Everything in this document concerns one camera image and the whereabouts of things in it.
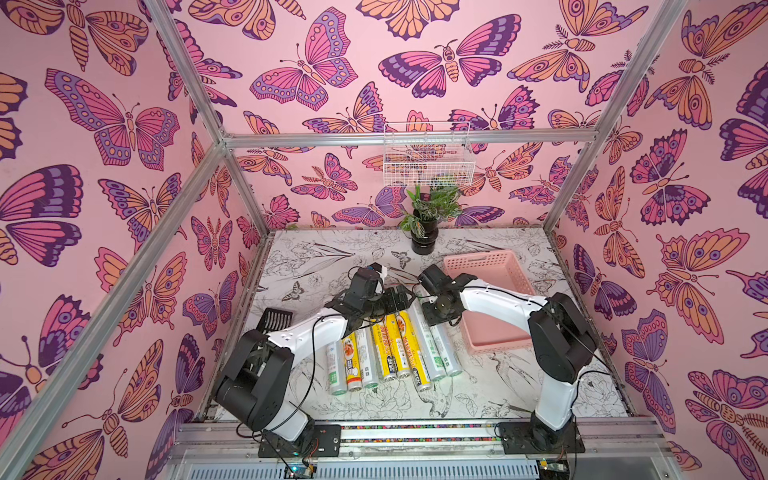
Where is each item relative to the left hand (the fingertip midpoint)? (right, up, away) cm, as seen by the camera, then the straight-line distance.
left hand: (410, 298), depth 86 cm
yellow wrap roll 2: (-2, -14, +1) cm, 14 cm away
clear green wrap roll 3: (+5, -13, 0) cm, 14 cm away
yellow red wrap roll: (-16, -19, -4) cm, 25 cm away
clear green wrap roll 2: (-12, -16, -2) cm, 20 cm away
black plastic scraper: (-42, -8, +8) cm, 44 cm away
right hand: (+6, -7, +6) cm, 11 cm away
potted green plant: (+5, +24, +10) cm, 26 cm away
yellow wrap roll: (-7, -15, 0) cm, 17 cm away
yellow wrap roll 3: (+2, -18, -3) cm, 18 cm away
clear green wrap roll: (-20, -19, -5) cm, 28 cm away
